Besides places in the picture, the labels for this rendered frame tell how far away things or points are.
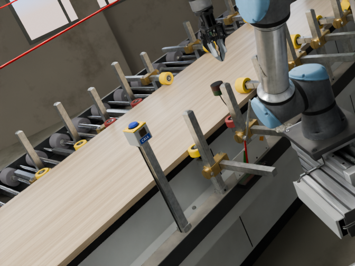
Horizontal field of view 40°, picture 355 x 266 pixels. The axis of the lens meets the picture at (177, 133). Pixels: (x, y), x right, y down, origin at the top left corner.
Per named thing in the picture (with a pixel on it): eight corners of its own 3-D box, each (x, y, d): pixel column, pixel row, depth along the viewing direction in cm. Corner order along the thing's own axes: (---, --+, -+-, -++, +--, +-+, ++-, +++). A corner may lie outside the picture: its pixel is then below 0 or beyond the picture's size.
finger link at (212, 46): (218, 67, 178) (209, 44, 174) (214, 64, 183) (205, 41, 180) (226, 63, 178) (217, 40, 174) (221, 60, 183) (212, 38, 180)
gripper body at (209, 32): (209, 46, 172) (197, 15, 168) (203, 42, 180) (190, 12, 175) (229, 37, 173) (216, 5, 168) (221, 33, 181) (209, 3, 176)
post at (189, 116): (231, 198, 221) (192, 108, 201) (226, 203, 219) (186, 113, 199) (225, 197, 223) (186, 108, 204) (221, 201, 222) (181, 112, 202)
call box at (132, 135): (153, 138, 187) (145, 121, 184) (141, 149, 183) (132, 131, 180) (142, 136, 192) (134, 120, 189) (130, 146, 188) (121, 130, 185)
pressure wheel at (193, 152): (211, 159, 228) (202, 139, 223) (213, 167, 221) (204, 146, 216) (195, 165, 229) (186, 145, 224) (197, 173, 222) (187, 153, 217)
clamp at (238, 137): (260, 127, 230) (257, 119, 228) (243, 144, 223) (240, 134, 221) (251, 127, 234) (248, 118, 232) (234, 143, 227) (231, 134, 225)
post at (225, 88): (262, 168, 234) (229, 81, 215) (258, 172, 232) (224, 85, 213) (257, 167, 237) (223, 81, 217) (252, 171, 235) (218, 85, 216)
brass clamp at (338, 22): (353, 18, 278) (352, 9, 276) (342, 28, 271) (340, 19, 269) (344, 19, 282) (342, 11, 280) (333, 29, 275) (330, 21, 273)
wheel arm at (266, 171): (278, 174, 194) (275, 165, 193) (274, 179, 193) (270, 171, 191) (203, 162, 227) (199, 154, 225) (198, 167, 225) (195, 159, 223)
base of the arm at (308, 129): (356, 124, 159) (349, 98, 155) (316, 145, 158) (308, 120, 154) (332, 111, 172) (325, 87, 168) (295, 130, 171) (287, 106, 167)
